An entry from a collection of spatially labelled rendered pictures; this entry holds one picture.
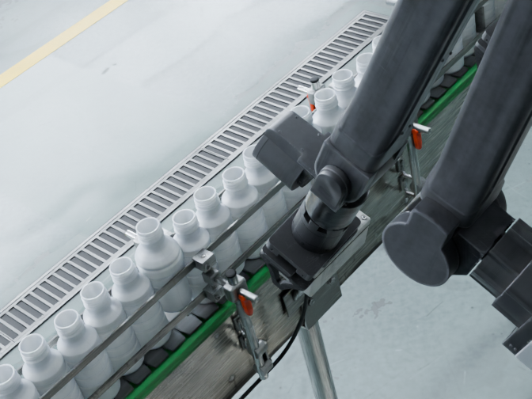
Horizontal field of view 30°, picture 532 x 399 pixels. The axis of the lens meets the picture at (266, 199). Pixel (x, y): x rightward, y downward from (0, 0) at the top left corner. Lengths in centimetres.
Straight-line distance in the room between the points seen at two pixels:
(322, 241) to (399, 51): 31
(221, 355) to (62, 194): 211
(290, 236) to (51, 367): 47
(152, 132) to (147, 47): 64
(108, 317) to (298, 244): 44
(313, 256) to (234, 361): 58
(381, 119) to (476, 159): 10
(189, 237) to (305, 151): 52
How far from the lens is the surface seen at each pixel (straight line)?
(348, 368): 277
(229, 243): 158
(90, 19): 470
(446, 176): 89
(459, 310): 286
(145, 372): 154
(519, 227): 94
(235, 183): 156
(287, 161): 104
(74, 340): 144
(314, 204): 105
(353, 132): 93
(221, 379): 166
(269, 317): 169
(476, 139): 85
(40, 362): 143
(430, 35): 81
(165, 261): 148
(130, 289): 148
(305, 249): 111
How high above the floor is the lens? 212
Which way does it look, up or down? 39 degrees down
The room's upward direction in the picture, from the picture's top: 15 degrees counter-clockwise
